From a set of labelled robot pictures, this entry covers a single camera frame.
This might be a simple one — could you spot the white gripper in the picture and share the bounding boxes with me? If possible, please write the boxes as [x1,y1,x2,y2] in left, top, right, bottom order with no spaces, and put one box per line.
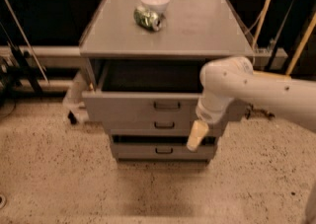
[187,91,233,152]

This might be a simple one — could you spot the grey top drawer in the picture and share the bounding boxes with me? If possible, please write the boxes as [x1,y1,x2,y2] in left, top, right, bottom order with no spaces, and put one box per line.
[83,60,204,123]

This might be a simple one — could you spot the grey drawer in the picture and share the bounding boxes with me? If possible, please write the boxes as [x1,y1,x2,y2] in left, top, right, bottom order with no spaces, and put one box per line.
[111,135,217,162]
[102,120,228,137]
[83,60,204,123]

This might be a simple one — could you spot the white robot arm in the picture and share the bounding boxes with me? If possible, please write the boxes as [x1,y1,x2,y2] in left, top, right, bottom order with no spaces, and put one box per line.
[187,56,316,152]

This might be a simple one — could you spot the grey bottom drawer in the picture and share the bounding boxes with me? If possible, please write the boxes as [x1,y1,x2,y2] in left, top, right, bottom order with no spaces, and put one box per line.
[111,135,217,162]

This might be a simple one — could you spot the grey middle drawer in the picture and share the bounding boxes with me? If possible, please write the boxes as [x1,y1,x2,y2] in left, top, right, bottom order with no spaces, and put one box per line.
[102,120,228,137]

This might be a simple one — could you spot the grey drawer cabinet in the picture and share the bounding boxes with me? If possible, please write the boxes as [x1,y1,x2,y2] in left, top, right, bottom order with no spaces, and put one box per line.
[78,0,255,163]

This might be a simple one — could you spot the green soda can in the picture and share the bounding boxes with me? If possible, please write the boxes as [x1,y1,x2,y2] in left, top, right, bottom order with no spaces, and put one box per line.
[133,6,161,32]

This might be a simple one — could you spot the clear plastic bin cart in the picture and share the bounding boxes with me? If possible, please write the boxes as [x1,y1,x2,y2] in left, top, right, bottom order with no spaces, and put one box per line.
[62,71,89,124]

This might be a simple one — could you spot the white bowl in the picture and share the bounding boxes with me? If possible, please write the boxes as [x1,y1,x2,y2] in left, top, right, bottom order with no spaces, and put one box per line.
[140,0,170,14]

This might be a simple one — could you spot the wooden stick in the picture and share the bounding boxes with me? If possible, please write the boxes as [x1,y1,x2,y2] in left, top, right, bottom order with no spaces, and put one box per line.
[252,0,272,49]

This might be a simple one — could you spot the black tripod stand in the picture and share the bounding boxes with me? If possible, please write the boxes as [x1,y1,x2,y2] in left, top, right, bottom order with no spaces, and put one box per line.
[0,22,42,95]

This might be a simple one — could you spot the black middle drawer handle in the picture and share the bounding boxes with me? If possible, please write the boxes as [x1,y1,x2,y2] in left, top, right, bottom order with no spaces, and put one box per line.
[154,121,175,129]

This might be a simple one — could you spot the black drawer handle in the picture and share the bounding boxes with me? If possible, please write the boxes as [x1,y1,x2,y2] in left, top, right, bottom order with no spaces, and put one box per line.
[155,147,174,155]
[153,102,181,111]
[154,121,175,129]

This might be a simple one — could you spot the black bottom drawer handle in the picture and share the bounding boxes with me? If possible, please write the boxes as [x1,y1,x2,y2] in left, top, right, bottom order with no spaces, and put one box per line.
[155,147,174,155]

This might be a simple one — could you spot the black top drawer handle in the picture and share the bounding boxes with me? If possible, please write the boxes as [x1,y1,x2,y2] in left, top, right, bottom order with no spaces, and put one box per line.
[153,102,181,111]

